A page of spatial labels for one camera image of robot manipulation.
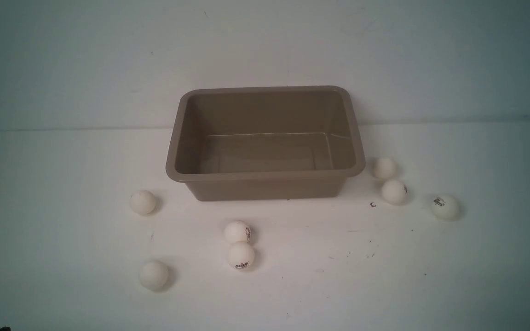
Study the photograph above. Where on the white ball logo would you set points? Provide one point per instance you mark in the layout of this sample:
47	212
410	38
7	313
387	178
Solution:
445	207

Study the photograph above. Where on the white ball with logo centre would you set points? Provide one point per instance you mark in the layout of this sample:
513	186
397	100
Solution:
240	255

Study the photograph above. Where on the tan plastic bin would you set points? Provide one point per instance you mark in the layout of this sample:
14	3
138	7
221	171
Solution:
265	143

